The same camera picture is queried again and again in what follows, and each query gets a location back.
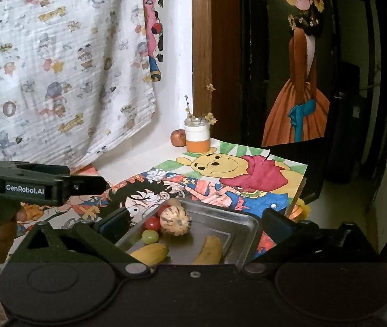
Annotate red apple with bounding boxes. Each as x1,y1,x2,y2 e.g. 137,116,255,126
170,129,187,147

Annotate metal baking tray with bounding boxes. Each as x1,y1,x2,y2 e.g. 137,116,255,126
115,199,260,266

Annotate bear cartoon poster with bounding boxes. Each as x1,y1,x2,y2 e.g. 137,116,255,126
153,138,308,212

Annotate printed blanket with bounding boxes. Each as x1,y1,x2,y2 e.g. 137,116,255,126
0,0,156,175

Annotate person's left hand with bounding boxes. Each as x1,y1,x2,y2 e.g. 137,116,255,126
0,210,28,265

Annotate striped small melon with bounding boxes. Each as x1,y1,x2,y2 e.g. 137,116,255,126
159,206,192,236

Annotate white and orange jar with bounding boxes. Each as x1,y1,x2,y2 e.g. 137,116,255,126
184,117,211,153

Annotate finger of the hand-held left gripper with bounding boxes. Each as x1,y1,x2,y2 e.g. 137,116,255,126
71,176,111,196

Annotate wall poster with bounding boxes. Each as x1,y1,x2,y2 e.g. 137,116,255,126
262,0,331,148

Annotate cartoon wall sticker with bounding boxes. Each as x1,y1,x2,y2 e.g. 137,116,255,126
142,0,164,83

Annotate dried flower sprig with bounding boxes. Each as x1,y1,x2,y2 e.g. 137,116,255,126
184,83,218,125

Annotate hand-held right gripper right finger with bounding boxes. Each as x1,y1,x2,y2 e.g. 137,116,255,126
241,208,383,276

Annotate wooden door frame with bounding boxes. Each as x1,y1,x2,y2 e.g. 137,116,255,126
192,0,242,141

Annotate black cabinet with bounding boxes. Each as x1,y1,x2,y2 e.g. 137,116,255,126
326,61,367,183

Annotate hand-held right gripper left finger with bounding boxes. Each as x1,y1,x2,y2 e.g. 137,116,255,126
26,207,149,278

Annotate yellow banana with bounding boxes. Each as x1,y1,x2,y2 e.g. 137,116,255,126
193,235,223,265
129,243,170,266

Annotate orange yellow object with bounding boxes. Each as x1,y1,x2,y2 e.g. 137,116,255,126
288,198,311,221

